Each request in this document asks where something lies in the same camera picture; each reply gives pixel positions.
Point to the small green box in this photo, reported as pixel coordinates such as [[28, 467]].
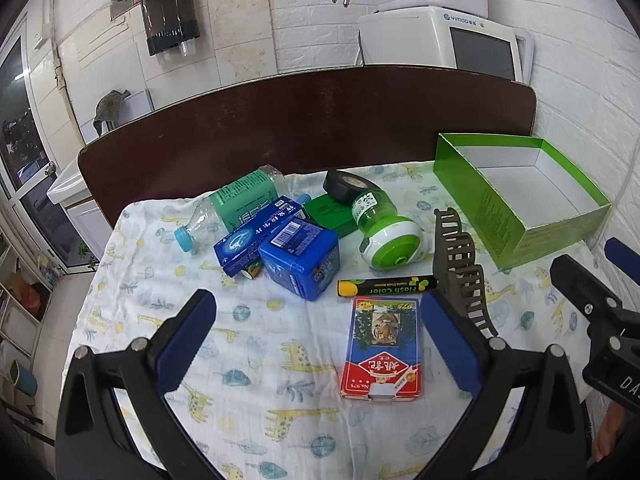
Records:
[[325, 212]]

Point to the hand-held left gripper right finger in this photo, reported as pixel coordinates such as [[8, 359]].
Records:
[[450, 345]]

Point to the giraffe print blanket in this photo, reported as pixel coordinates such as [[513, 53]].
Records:
[[275, 360]]

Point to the teal bucket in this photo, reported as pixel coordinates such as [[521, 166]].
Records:
[[24, 379]]

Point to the dark wall-mounted container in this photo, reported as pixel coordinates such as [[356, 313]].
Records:
[[170, 10]]

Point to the green cardboard box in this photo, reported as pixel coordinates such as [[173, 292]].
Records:
[[500, 220]]

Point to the white appliance with screen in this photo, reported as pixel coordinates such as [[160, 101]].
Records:
[[425, 35]]

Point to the person's right hand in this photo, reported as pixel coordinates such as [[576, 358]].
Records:
[[606, 435]]

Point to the green and white jar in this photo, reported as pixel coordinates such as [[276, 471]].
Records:
[[395, 240]]

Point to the glass door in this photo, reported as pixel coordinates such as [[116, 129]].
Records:
[[20, 125]]

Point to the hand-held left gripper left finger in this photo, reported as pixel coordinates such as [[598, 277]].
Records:
[[185, 345]]

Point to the white cabinet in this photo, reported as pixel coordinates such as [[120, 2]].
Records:
[[85, 220]]

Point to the black marker pen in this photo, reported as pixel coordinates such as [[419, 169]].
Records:
[[385, 286]]

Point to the blue medicine box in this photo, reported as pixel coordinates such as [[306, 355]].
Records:
[[250, 240]]

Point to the small colourful tube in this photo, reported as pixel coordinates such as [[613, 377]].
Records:
[[251, 272]]

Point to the dark wooden headboard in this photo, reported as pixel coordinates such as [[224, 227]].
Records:
[[300, 125]]

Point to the red and blue card box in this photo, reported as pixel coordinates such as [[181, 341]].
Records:
[[380, 350]]

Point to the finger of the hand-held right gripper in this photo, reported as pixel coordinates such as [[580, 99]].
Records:
[[580, 285], [622, 255]]

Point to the white storage shelf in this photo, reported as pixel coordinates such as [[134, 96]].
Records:
[[20, 320]]

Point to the clear plastic water bottle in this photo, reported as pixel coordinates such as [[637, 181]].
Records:
[[240, 200]]

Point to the blue cube box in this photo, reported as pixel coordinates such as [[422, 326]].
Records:
[[295, 260]]

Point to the black tape roll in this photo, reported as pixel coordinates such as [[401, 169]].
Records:
[[345, 185]]

